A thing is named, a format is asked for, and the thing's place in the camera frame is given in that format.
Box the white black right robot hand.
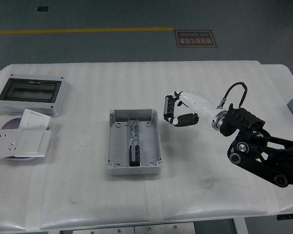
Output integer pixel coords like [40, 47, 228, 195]
[162, 90, 218, 128]

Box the black cylindrical battery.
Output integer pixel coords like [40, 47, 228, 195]
[128, 145, 141, 168]

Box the grey open junction box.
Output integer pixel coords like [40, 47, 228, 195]
[105, 109, 165, 176]

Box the grey distribution box dark window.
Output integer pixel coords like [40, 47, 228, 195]
[0, 74, 69, 117]

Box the white foam mat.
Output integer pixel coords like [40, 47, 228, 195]
[0, 60, 291, 231]

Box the white tape strip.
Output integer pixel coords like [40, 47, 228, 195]
[265, 192, 281, 215]
[144, 180, 165, 224]
[24, 167, 48, 231]

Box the white table leg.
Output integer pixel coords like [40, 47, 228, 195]
[231, 216, 250, 234]

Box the purple round plate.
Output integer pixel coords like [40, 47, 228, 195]
[1, 117, 52, 161]

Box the metal mounting rail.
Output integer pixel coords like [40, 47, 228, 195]
[127, 118, 143, 168]

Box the grey metal table frame plate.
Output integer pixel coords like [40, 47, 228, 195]
[59, 222, 196, 234]

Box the white wall switch panel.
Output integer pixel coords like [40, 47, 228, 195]
[20, 108, 52, 131]
[14, 129, 52, 158]

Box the white wall socket panel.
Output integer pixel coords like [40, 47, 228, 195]
[0, 129, 23, 160]

